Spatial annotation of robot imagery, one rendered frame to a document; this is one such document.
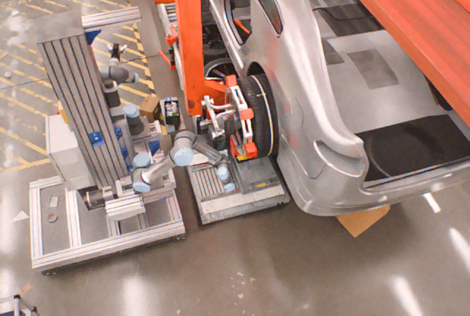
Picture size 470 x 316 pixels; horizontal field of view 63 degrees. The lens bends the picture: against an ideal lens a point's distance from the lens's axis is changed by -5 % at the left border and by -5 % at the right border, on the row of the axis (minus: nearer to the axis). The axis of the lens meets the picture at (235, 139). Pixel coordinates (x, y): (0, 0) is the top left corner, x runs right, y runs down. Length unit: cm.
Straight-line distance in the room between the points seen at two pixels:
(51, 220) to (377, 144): 278
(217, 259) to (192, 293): 36
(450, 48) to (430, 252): 352
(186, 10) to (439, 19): 253
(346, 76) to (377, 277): 171
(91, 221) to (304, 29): 233
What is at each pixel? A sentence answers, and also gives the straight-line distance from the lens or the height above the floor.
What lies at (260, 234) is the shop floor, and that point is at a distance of 366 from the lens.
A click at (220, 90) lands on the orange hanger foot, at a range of 363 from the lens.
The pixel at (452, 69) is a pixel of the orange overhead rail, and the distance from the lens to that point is 51.
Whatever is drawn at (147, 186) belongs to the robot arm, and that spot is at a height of 102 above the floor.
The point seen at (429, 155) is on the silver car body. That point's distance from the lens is 341.
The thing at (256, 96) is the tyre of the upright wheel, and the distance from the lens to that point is 301.
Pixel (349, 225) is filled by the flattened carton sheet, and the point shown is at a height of 1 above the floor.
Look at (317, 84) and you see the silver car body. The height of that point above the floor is 170.
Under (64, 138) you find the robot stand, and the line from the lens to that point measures 285.
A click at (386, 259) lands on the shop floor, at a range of 381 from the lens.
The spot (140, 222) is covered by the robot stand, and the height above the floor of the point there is 22.
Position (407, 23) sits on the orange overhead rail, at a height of 300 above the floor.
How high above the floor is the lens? 329
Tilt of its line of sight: 51 degrees down
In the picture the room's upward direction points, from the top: 2 degrees clockwise
